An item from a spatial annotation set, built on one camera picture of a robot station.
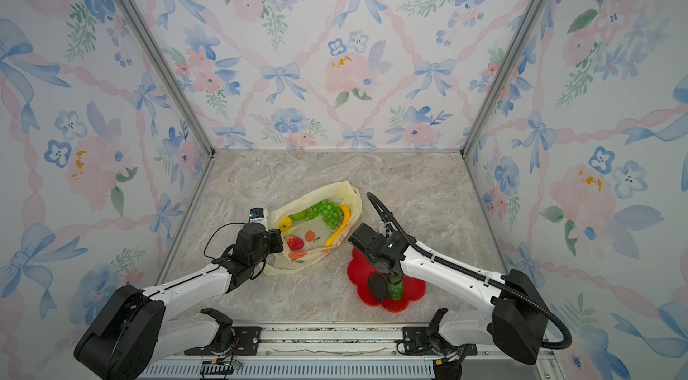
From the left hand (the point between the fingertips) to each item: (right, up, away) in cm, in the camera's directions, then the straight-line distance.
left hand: (283, 229), depth 89 cm
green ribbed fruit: (+36, -15, -10) cm, 40 cm away
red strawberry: (+4, -5, 0) cm, 6 cm away
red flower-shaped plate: (+26, -11, -5) cm, 29 cm away
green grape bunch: (+16, +5, +6) cm, 17 cm away
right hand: (+33, -5, -8) cm, 34 cm away
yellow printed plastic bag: (+9, +1, +8) cm, 12 cm away
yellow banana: (+21, +3, +7) cm, 23 cm away
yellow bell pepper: (0, +1, +3) cm, 3 cm away
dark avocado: (+31, -15, -9) cm, 35 cm away
